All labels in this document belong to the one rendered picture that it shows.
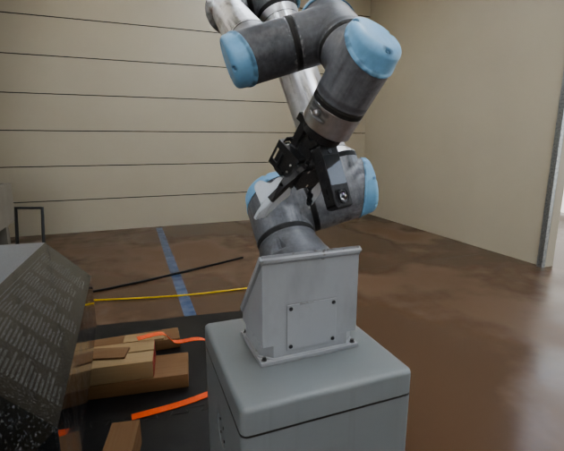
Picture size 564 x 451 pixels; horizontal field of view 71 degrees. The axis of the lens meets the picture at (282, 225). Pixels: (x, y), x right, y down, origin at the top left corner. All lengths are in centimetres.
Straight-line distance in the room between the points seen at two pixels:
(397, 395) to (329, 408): 17
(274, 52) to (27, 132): 609
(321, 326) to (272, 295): 15
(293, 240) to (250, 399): 34
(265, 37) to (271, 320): 57
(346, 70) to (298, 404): 62
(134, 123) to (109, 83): 63
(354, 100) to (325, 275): 43
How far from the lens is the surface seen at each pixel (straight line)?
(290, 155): 71
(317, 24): 71
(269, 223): 96
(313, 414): 89
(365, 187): 101
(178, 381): 240
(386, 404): 98
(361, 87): 63
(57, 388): 140
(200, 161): 663
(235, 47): 69
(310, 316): 94
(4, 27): 684
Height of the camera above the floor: 135
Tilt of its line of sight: 12 degrees down
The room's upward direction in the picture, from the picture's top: straight up
